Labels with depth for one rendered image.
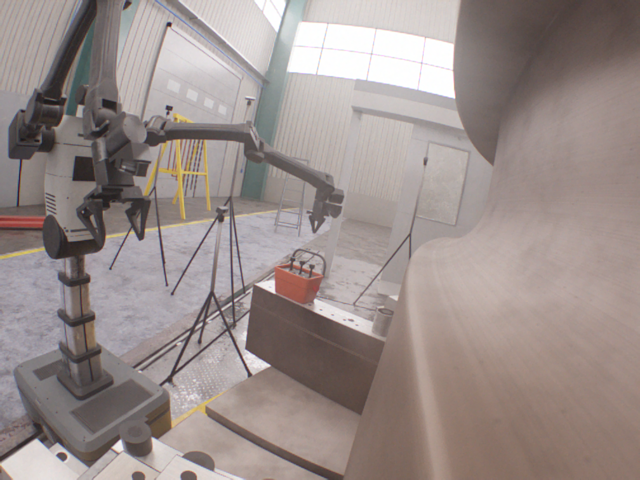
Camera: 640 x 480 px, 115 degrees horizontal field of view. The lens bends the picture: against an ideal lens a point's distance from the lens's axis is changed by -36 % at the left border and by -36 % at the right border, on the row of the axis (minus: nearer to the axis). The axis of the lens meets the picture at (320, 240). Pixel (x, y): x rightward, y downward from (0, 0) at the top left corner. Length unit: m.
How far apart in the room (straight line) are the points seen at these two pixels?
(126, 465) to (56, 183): 0.86
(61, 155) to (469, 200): 4.13
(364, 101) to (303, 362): 3.39
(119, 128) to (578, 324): 0.64
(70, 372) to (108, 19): 1.25
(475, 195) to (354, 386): 3.39
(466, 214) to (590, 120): 4.00
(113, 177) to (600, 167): 0.67
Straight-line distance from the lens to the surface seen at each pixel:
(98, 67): 0.74
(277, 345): 1.55
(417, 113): 4.17
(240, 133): 1.17
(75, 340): 1.35
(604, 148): 0.32
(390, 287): 4.25
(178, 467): 0.46
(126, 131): 0.59
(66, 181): 1.12
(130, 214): 0.68
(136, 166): 0.57
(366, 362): 1.31
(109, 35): 0.78
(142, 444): 0.66
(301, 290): 1.39
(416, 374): 0.19
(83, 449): 1.29
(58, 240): 1.16
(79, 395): 1.44
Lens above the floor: 1.21
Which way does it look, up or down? 10 degrees down
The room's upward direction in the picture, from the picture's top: 11 degrees clockwise
